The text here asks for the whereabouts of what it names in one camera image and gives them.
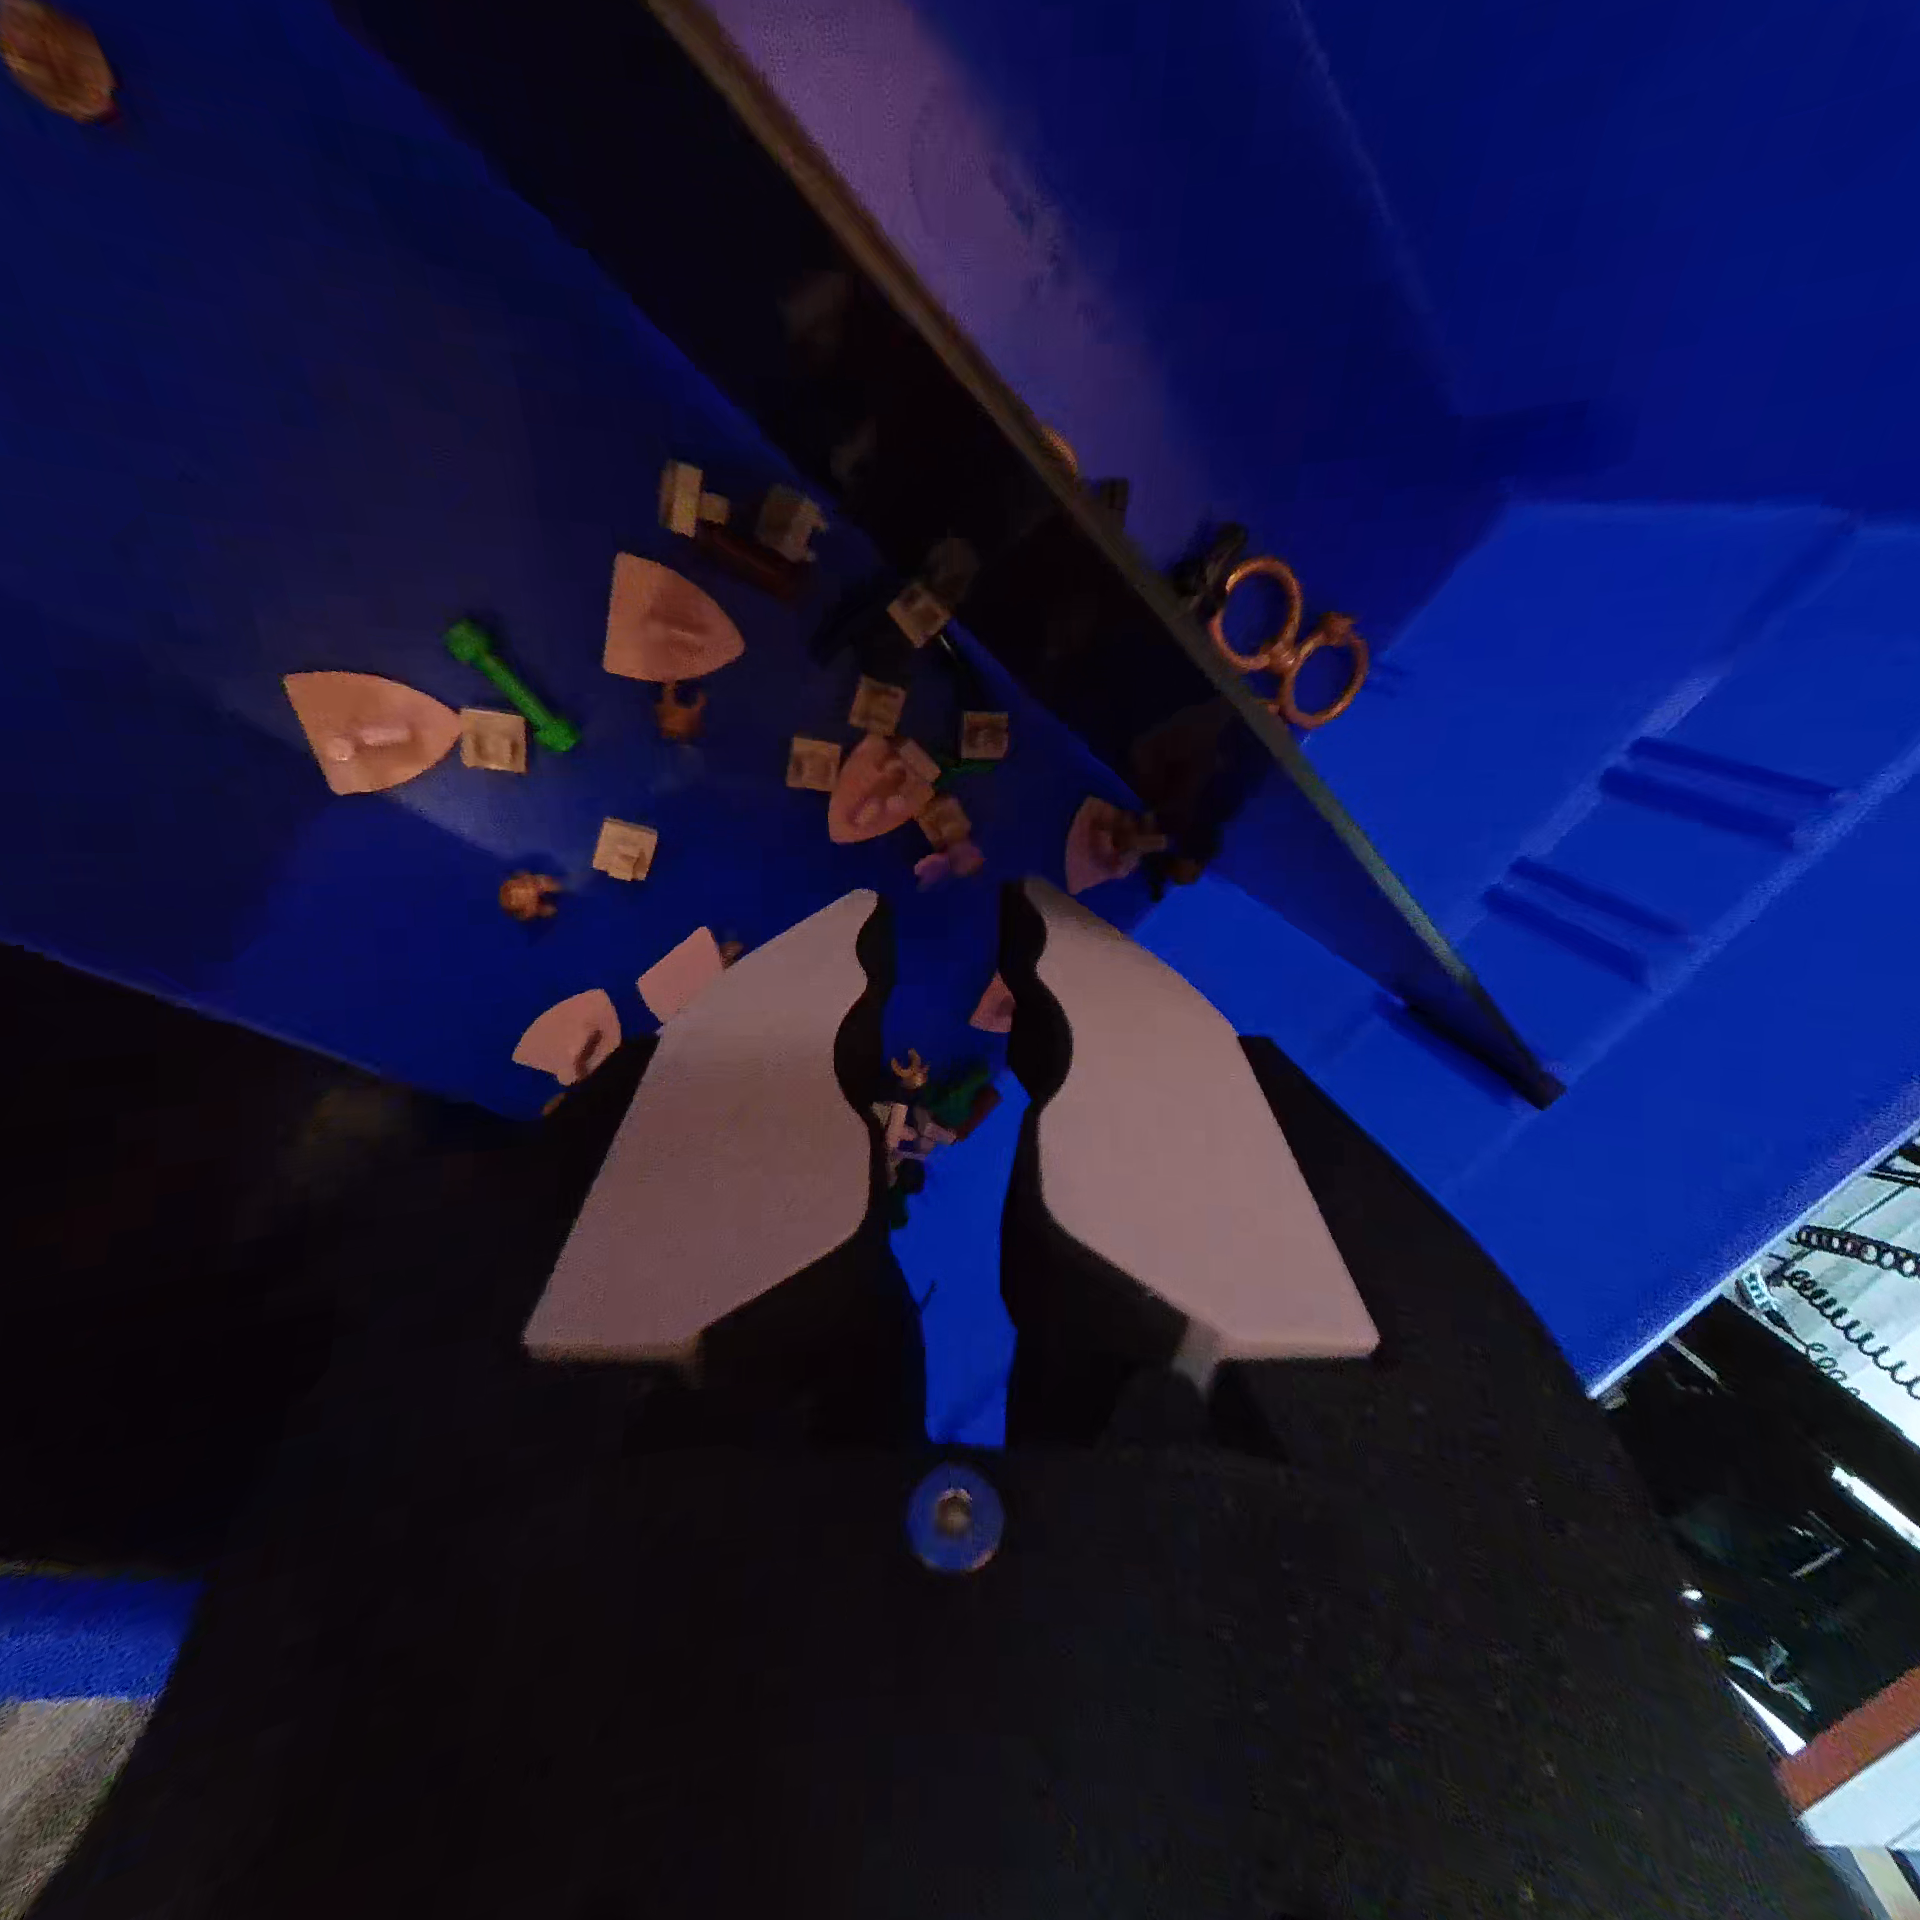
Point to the round gold brown piece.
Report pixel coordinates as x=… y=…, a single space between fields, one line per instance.
x=53 y=61

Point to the scattered pink petal pieces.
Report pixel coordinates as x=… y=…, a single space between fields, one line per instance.
x=368 y=729

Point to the scattered tan square bricks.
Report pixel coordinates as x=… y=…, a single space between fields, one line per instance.
x=493 y=739

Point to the dark brown toy brick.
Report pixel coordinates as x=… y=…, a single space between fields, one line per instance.
x=750 y=562

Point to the small gold toy piece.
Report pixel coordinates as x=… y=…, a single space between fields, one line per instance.
x=524 y=897

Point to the heap of mixed tiny pieces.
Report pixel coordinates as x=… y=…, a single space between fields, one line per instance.
x=921 y=1126

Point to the green toy rod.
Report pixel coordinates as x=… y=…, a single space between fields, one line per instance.
x=511 y=686

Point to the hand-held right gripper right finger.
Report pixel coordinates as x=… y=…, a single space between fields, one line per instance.
x=1171 y=1171

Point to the dark bin divider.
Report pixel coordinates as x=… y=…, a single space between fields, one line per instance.
x=675 y=225

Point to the blue plastic bin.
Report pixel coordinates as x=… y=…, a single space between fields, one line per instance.
x=224 y=375

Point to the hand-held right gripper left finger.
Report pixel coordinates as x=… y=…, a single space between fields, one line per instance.
x=721 y=1154

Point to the small purple toy piece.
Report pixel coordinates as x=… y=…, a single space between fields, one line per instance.
x=949 y=859

